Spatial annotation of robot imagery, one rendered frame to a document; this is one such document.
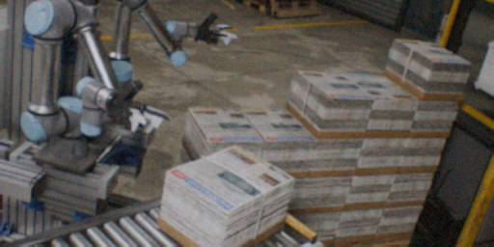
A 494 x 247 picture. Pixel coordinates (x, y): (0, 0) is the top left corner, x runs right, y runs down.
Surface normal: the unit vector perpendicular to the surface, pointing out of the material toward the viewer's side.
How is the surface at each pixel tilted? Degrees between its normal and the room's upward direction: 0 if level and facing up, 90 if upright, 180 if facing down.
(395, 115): 90
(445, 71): 89
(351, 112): 90
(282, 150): 90
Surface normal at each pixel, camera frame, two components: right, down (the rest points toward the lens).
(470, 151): -0.91, -0.02
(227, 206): 0.23, -0.88
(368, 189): 0.36, 0.41
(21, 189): -0.17, 0.35
